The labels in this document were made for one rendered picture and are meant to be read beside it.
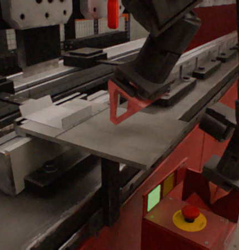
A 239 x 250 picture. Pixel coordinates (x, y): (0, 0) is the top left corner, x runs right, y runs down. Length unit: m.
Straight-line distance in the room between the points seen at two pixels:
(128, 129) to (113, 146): 0.07
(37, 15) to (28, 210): 0.34
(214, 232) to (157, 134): 0.25
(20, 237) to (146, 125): 0.29
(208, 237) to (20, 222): 0.36
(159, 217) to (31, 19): 0.47
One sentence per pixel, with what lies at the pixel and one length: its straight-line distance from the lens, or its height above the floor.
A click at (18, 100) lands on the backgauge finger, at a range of 0.73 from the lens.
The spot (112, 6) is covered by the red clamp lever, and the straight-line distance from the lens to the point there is 0.69.
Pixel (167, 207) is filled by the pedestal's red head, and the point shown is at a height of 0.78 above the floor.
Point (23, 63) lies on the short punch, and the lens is 0.60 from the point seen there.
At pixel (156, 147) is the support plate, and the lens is 0.50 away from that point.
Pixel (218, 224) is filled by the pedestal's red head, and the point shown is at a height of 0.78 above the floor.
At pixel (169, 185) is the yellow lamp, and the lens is 0.75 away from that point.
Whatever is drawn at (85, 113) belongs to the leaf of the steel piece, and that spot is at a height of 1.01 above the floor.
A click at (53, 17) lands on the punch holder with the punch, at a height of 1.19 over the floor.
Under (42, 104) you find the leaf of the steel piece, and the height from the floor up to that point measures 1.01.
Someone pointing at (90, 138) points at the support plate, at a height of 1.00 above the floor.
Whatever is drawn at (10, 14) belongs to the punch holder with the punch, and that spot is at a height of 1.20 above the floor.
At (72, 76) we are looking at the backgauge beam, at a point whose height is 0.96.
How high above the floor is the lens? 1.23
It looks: 23 degrees down
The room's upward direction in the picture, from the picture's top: straight up
